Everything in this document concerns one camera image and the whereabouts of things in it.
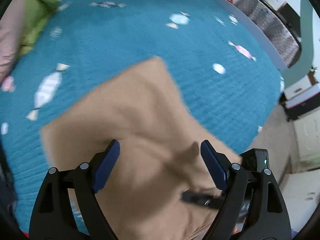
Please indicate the teal candy-print bed mat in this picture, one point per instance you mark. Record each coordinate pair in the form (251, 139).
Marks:
(226, 78)

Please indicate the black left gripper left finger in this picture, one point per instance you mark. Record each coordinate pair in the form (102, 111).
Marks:
(66, 206)

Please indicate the green quilt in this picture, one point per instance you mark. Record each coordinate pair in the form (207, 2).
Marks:
(37, 13)

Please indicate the grey patterned storage box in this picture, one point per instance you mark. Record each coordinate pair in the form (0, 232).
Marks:
(274, 27)

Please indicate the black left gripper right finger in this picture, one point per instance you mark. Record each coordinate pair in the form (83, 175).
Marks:
(253, 206)

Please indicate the pink folded quilt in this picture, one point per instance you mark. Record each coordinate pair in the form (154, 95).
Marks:
(12, 25)

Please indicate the tan padded coat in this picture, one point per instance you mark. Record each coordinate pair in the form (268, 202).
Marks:
(159, 153)

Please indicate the black folded garment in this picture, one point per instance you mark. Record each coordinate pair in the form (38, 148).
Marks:
(8, 193)

